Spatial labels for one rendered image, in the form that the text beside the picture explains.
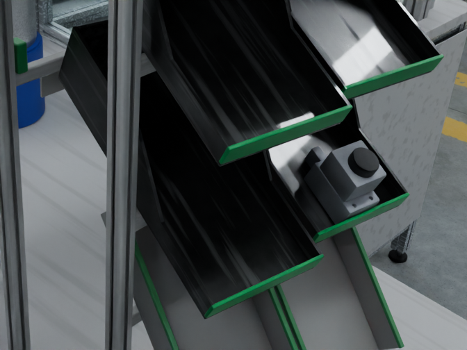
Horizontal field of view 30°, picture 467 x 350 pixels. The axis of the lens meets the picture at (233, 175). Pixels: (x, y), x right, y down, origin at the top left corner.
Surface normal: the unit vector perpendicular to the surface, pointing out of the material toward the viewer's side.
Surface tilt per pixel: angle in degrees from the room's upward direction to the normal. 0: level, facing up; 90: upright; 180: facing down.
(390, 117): 90
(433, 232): 0
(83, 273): 0
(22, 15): 90
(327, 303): 45
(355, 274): 90
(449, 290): 0
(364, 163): 25
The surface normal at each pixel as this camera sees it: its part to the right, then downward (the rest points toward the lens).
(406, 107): 0.74, 0.43
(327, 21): 0.34, -0.55
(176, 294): 0.50, -0.24
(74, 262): 0.09, -0.82
